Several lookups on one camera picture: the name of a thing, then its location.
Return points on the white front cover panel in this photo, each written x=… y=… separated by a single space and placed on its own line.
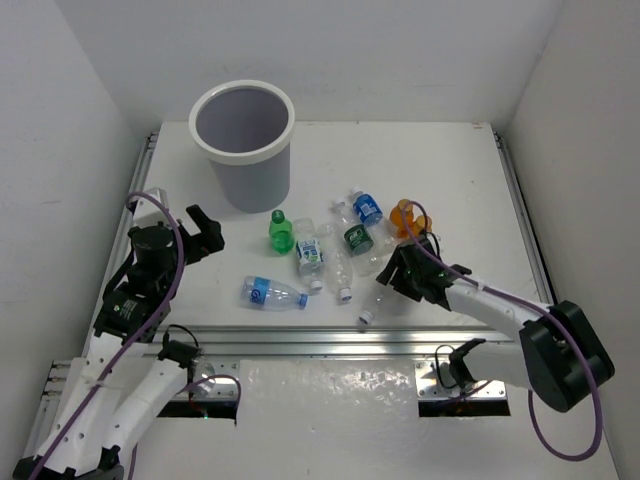
x=341 y=390

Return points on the orange juice bottle rear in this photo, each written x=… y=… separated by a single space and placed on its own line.
x=401 y=216

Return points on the aluminium front rail frame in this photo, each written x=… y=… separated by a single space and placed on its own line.
x=214 y=390

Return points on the clear bottle dark blue label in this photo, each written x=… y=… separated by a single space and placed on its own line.
x=365 y=207

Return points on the clear bottle green white label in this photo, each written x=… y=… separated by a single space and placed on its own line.
x=309 y=254

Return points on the clear bottle dark green label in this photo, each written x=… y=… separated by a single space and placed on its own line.
x=366 y=245

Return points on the aluminium left side rail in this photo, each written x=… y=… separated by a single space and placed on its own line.
x=120 y=247

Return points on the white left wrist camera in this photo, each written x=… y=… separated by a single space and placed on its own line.
x=146 y=213

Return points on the orange juice bottle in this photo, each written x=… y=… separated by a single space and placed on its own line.
x=421 y=225
x=401 y=216

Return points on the clear bottle light blue label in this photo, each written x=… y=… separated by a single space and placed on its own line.
x=266 y=294

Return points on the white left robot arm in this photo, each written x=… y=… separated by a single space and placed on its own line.
x=95 y=435

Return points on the orange juice bottle front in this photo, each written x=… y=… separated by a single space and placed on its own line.
x=421 y=225

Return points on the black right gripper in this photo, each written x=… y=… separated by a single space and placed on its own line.
x=397 y=281

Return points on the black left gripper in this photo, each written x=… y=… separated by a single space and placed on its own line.
x=189 y=240

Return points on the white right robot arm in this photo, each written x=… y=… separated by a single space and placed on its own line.
x=552 y=349

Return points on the clear unlabelled bottle blue cap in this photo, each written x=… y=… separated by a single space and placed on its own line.
x=338 y=268

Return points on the green plastic bottle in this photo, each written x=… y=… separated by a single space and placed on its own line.
x=280 y=232

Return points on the grey bin with white rim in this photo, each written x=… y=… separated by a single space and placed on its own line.
x=244 y=128

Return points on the clear bottle white cap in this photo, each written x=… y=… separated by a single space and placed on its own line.
x=381 y=303

